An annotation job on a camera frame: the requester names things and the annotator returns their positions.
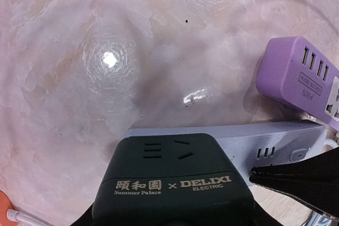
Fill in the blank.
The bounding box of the purple power strip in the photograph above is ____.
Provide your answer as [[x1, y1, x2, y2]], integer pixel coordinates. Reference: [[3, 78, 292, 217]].
[[256, 37, 338, 130]]

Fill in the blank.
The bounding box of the light blue power strip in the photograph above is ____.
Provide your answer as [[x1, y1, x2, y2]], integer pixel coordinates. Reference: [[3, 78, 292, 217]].
[[124, 120, 327, 186]]

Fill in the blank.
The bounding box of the orange power strip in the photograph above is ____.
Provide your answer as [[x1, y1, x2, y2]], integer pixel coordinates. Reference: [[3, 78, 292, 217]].
[[0, 191, 18, 226]]

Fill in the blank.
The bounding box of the white power strip cable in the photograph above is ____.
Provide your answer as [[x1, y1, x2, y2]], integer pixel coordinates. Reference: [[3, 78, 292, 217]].
[[6, 209, 43, 226]]

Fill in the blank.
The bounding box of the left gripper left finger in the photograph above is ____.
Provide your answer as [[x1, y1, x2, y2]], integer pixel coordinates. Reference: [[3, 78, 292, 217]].
[[70, 203, 95, 226]]

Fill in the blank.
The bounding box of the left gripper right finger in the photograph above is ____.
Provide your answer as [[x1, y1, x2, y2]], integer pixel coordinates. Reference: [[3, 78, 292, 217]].
[[249, 148, 338, 219]]

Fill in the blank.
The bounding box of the dark green cube adapter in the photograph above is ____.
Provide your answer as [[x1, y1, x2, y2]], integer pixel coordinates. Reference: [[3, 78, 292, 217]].
[[92, 133, 255, 225]]

